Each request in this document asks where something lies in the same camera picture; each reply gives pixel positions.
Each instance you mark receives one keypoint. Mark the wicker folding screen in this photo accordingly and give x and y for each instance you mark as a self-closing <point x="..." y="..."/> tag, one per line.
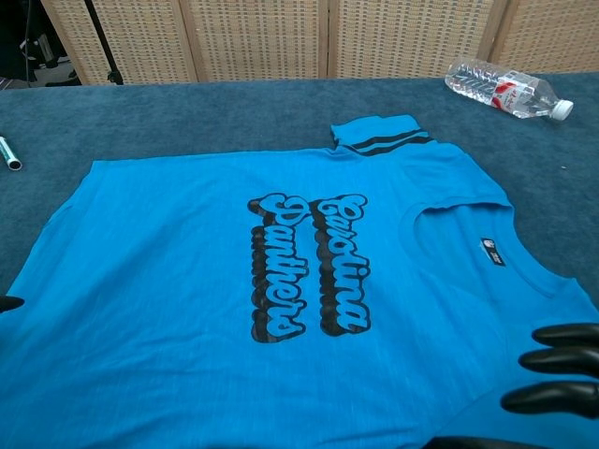
<point x="257" y="37"/>

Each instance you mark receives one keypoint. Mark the clear plastic water bottle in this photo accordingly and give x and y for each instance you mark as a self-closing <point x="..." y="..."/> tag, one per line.
<point x="505" y="91"/>

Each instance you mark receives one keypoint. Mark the blue printed T-shirt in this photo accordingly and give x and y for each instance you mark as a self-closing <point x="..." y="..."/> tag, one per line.
<point x="164" y="234"/>

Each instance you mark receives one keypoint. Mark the green white marker pen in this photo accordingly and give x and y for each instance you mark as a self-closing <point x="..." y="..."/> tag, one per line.
<point x="11" y="156"/>

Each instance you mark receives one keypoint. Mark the black tripod stand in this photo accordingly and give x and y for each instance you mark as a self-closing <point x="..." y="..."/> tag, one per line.
<point x="100" y="42"/>

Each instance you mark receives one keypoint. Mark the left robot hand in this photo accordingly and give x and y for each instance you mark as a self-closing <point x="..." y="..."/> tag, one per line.
<point x="9" y="304"/>

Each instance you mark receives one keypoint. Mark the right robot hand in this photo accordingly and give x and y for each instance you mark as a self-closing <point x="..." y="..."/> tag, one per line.
<point x="561" y="362"/>

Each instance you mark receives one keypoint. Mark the dark blue table mat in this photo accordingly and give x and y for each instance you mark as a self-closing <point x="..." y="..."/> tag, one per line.
<point x="187" y="117"/>

